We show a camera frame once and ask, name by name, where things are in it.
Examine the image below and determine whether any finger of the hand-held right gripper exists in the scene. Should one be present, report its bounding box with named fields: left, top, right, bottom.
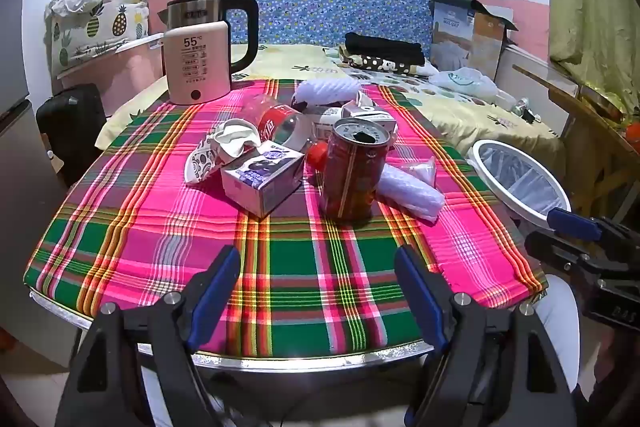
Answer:
left=546, top=208, right=630, bottom=249
left=524, top=230, right=602, bottom=276

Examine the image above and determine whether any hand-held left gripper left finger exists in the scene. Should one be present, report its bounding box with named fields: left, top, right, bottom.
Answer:
left=60, top=244, right=243, bottom=427

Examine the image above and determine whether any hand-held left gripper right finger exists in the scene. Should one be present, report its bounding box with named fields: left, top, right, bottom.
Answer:
left=394, top=244, right=581, bottom=427

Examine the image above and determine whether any white round trash bin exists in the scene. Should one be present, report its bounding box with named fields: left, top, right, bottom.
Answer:
left=467, top=139, right=572, bottom=234

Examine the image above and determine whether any white foam fruit net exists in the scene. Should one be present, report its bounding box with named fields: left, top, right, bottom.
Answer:
left=376, top=162, right=446, bottom=223
left=291, top=77, right=363, bottom=110

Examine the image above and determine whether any purple white small carton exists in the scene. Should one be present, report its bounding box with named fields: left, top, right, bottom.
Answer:
left=220, top=142, right=306, bottom=220

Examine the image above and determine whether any patterned paper cup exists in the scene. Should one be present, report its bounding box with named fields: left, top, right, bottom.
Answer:
left=184, top=118, right=261, bottom=185

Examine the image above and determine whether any red drink can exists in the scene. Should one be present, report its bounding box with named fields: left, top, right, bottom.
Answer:
left=319, top=118, right=391, bottom=223

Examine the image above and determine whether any clear plastic cola bottle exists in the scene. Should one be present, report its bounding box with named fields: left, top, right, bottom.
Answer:
left=242, top=96, right=331, bottom=168

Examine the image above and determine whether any clear plastic bin liner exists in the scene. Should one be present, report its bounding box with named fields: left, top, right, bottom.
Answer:
left=479, top=144, right=563, bottom=219

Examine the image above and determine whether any wooden folding table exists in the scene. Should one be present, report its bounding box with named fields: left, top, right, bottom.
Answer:
left=512, top=64, right=640, bottom=218

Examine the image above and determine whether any gold metal tray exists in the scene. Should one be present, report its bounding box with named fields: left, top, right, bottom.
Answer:
left=580, top=84, right=626, bottom=122

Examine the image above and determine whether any small bottle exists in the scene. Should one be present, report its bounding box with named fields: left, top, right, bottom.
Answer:
left=510, top=97, right=538, bottom=122

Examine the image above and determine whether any clear plastic wrapper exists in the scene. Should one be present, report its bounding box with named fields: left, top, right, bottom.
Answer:
left=395, top=156, right=437, bottom=185

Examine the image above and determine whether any yellow pineapple bed sheet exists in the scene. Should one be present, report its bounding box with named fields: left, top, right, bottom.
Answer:
left=95, top=43, right=568, bottom=172

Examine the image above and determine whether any white cabinet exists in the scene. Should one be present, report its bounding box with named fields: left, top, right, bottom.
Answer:
left=497, top=44, right=576, bottom=138

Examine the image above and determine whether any white plastic bag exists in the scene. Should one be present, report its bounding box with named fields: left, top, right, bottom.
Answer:
left=429, top=67, right=501, bottom=100

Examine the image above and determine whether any open cardboard box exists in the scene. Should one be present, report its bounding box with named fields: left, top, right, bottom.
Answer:
left=428, top=0, right=520, bottom=82

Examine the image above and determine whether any white fruit print cloth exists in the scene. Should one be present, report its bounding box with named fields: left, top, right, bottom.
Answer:
left=325, top=47, right=501, bottom=108

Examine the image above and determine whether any black suitcase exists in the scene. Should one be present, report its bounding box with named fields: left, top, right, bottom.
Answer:
left=36, top=83, right=108, bottom=188

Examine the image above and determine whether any green curtain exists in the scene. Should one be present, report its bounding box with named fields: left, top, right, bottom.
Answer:
left=539, top=0, right=640, bottom=118

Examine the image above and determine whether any steel electric kettle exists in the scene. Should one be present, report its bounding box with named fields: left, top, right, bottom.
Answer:
left=159, top=0, right=260, bottom=106

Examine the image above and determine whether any pink cabinet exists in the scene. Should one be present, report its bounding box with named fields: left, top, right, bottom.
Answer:
left=56, top=32, right=168, bottom=118

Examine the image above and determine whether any brown polka dot cloth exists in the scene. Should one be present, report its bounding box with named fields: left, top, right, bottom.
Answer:
left=337, top=47, right=413, bottom=75

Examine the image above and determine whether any grey cabinet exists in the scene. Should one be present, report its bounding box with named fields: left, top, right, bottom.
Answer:
left=0, top=0, right=71, bottom=358

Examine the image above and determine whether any folded black clothing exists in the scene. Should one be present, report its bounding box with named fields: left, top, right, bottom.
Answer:
left=344, top=33, right=426, bottom=68

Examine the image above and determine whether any pineapple print bedding pile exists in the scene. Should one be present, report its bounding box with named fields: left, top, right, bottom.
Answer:
left=45, top=0, right=166, bottom=78

